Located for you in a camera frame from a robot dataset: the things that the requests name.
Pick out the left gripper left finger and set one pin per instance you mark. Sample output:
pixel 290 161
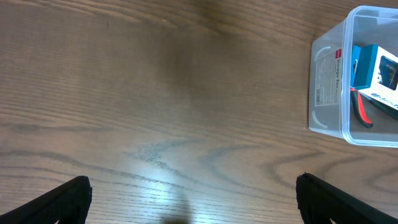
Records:
pixel 68 203

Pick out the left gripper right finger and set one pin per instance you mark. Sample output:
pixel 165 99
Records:
pixel 321 203

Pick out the red handled pliers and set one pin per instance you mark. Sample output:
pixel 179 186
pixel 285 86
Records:
pixel 358 108

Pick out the clear plastic storage container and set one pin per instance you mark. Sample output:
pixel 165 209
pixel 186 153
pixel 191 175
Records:
pixel 331 73

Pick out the blue white cardboard box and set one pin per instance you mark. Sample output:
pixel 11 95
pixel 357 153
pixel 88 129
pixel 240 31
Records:
pixel 375 74

